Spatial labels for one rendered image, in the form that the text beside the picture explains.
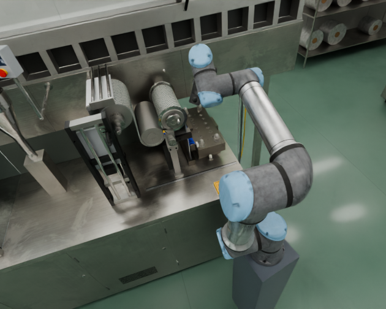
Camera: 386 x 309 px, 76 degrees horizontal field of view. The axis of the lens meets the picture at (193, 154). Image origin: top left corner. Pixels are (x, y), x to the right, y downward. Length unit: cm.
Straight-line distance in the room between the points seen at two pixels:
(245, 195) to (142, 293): 168
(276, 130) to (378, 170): 234
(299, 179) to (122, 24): 108
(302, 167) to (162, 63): 103
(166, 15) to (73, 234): 117
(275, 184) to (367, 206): 210
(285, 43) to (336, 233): 153
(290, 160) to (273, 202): 11
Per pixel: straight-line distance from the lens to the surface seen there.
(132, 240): 148
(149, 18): 138
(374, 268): 238
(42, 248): 147
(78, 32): 139
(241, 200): 57
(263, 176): 59
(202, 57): 84
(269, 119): 73
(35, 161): 147
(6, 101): 131
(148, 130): 125
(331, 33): 464
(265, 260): 117
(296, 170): 62
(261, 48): 166
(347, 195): 266
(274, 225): 100
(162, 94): 133
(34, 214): 163
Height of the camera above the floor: 199
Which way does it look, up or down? 45 degrees down
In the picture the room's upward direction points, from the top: 8 degrees counter-clockwise
